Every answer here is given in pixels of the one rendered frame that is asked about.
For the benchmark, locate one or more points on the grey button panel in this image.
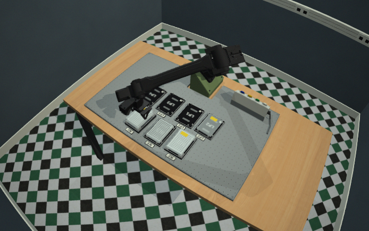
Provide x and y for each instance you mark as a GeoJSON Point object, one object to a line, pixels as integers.
{"type": "Point", "coordinates": [251, 105]}

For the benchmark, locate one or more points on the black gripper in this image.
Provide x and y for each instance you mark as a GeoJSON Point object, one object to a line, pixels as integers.
{"type": "Point", "coordinates": [143, 111]}

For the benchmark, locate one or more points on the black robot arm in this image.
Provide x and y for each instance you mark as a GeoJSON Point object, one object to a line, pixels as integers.
{"type": "Point", "coordinates": [209, 67]}

